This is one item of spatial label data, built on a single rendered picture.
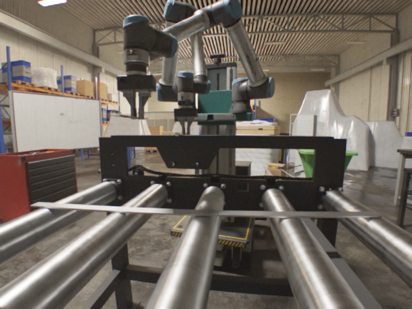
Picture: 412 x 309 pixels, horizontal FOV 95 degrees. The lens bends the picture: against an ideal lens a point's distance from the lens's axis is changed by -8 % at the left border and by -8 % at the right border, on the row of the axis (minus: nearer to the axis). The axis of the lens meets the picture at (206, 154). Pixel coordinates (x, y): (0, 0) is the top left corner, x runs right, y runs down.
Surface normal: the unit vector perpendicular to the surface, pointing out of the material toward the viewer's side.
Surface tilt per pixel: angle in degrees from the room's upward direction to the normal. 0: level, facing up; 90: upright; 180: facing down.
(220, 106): 90
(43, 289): 48
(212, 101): 90
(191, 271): 20
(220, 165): 90
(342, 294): 3
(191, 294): 37
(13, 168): 90
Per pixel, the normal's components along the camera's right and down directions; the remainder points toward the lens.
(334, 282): 0.05, -0.99
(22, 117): 0.84, 0.07
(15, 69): -0.14, 0.12
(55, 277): 0.66, -0.73
